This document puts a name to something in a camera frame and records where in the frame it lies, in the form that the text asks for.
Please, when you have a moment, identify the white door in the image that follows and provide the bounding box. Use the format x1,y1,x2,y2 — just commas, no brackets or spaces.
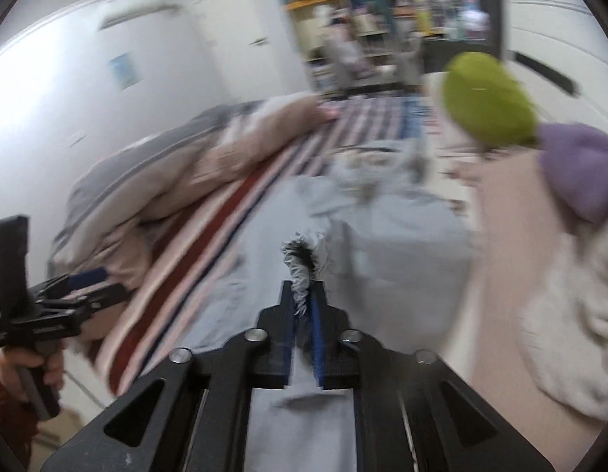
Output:
190,0,310,102

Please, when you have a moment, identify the grey pink striped duvet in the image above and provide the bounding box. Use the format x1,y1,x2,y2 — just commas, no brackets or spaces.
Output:
48,92,343,306

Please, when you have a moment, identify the cluttered dark desk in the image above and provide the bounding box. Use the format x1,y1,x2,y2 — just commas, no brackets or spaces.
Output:
418,11,501,74

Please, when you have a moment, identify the green plush pillow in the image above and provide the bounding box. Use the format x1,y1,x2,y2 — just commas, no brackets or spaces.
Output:
442,51,539,148

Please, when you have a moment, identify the light blue hooded jacket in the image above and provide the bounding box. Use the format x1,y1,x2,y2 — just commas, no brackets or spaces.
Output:
182,138,474,471

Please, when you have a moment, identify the pink ribbed pillow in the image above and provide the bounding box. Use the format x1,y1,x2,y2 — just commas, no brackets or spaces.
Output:
452,150,602,471

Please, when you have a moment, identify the white bed headboard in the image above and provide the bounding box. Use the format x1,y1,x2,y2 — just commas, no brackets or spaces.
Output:
501,0,608,133

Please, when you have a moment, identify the left hand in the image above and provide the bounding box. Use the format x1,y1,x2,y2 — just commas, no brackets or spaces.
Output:
0,345,64,402

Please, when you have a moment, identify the striped bed blanket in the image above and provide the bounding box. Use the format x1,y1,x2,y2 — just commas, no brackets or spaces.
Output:
91,95,434,394

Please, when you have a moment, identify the cream fleece garment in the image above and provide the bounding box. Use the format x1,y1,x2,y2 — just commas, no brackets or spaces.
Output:
521,224,608,421

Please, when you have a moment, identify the red sweater left forearm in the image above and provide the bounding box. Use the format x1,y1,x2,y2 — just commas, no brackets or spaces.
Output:
0,382,39,469

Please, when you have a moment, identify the purple fleece garment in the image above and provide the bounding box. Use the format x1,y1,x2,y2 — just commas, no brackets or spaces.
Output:
538,123,608,226

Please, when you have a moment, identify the yellow white shelf cabinet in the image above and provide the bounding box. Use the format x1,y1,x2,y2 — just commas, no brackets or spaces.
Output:
284,0,349,62

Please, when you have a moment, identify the small blue wall poster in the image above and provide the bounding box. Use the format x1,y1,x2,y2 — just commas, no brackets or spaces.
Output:
109,52,140,90

